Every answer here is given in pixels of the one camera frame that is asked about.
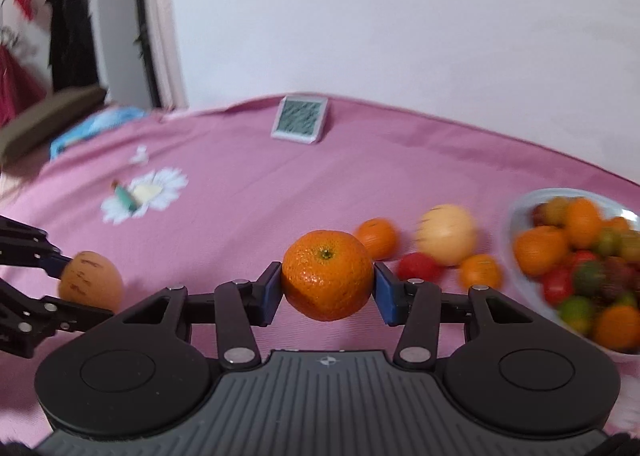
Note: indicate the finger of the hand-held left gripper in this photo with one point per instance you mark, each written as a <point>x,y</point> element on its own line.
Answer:
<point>60,316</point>
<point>50,262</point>

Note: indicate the pale pink curtain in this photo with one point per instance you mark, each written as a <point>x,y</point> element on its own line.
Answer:
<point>167,36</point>

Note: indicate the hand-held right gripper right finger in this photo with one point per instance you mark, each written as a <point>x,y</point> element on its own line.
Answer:
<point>385,296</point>

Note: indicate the mixed citrus tomato date pile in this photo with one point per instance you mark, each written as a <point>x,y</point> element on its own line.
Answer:
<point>580,261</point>

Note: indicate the tan round fruit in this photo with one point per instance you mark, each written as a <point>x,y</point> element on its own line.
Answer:
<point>92,281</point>

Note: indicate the black hanging coat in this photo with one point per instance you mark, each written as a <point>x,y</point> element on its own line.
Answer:
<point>70,36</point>

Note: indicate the white patterned bowl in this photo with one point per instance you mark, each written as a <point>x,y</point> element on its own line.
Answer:
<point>517,221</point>

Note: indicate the pale yellow round fruit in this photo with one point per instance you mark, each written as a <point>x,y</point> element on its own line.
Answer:
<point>446,236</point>

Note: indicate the pink floral cloth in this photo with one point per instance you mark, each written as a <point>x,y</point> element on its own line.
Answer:
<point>250,196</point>

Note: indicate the white digital clock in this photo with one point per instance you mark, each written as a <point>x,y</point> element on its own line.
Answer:
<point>300,119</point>

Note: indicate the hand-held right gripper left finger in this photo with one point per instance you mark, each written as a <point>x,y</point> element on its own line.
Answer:
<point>270,293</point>

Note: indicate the red cherry tomato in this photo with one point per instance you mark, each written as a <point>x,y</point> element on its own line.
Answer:
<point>420,267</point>

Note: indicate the brown cushion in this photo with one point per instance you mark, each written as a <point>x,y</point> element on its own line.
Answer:
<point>45,119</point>

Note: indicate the mandarin orange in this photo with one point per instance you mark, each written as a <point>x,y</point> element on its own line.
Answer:
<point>327,281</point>
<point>377,237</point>
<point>480,272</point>

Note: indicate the light blue packet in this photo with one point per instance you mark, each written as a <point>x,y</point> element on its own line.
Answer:
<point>95,129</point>

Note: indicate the small green tube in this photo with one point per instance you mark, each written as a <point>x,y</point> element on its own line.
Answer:
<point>124,196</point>

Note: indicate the dark door frame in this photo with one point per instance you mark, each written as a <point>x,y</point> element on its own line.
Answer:
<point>146,21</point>

